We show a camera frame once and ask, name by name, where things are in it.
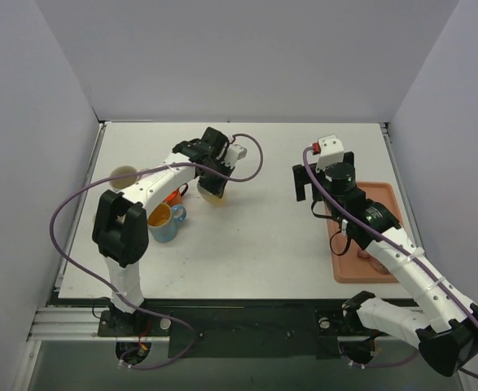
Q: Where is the yellow mug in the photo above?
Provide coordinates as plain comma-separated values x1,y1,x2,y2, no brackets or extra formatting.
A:
197,184,226,207

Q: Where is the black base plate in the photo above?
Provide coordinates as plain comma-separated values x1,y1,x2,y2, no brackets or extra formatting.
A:
98,299,382,364

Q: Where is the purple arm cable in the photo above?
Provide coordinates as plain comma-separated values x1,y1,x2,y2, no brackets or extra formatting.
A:
302,147,478,383
49,133,264,371

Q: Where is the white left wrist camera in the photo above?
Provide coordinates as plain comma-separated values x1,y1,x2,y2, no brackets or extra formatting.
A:
222,139,248,168

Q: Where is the blue mug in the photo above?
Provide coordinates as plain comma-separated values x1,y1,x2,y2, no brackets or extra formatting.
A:
147,203,187,243

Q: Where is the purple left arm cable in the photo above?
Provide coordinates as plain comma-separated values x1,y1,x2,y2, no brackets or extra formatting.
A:
49,133,264,371

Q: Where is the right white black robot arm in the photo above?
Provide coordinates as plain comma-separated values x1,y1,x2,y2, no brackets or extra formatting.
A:
292,152,478,376

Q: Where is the orange mug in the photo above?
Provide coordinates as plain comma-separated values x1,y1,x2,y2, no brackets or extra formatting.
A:
164,183,189,207

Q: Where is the aluminium rail frame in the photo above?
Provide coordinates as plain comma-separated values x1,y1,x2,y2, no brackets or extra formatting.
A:
12,121,467,391

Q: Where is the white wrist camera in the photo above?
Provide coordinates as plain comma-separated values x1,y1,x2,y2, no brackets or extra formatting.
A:
222,139,248,168
312,134,344,173

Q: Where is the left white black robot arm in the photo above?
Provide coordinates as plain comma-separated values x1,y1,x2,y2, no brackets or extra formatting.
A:
92,127,247,336

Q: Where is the white patterned mug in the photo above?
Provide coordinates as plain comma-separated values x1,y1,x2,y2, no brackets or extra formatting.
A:
108,165,147,193

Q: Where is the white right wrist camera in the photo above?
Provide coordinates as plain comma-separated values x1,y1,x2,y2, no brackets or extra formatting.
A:
312,134,344,173

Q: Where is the pink mug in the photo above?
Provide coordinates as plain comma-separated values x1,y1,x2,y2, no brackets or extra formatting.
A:
357,250,390,275

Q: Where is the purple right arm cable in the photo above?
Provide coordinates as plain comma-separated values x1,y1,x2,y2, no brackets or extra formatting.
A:
302,147,478,383

